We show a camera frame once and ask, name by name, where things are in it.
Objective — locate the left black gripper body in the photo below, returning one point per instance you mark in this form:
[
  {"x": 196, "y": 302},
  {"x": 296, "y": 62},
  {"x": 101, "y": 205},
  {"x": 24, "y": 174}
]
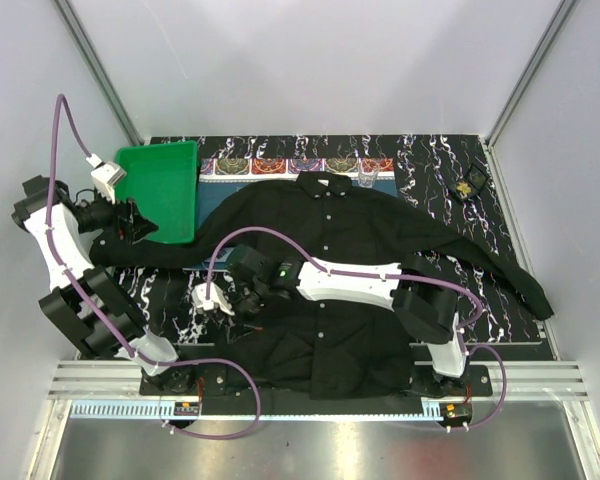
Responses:
[{"x": 98, "y": 215}]

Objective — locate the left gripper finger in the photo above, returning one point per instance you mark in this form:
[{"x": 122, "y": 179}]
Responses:
[
  {"x": 133, "y": 215},
  {"x": 128, "y": 233}
]

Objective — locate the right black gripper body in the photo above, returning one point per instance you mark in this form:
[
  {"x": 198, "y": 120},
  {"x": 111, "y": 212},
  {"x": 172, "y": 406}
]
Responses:
[{"x": 252, "y": 301}]

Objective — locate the black button shirt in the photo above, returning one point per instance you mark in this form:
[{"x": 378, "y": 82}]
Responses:
[{"x": 333, "y": 349}]

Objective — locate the gold brooch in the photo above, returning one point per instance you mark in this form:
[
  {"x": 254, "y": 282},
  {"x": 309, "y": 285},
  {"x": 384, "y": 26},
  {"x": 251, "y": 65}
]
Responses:
[{"x": 464, "y": 189}]

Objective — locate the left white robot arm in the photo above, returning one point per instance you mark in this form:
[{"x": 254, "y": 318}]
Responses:
[{"x": 85, "y": 303}]

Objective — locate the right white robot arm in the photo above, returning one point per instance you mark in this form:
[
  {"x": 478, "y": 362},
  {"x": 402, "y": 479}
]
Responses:
[{"x": 426, "y": 307}]

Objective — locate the black brooch box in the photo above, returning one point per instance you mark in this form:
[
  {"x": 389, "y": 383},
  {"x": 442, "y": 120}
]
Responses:
[{"x": 477, "y": 177}]

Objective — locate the green plastic tray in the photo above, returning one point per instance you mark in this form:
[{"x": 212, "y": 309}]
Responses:
[{"x": 162, "y": 180}]

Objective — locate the blue patterned placemat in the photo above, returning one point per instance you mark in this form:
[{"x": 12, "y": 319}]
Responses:
[{"x": 260, "y": 172}]

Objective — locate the clear drinking glass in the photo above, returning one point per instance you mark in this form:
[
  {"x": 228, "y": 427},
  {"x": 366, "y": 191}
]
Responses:
[{"x": 368, "y": 170}]

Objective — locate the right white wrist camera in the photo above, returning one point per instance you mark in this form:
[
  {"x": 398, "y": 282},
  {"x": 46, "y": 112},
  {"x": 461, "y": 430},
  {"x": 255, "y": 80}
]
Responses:
[{"x": 210, "y": 298}]

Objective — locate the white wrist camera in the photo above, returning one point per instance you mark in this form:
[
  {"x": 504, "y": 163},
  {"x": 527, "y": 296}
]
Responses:
[
  {"x": 105, "y": 176},
  {"x": 210, "y": 298}
]

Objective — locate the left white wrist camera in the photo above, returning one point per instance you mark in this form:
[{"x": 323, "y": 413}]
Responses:
[{"x": 105, "y": 176}]

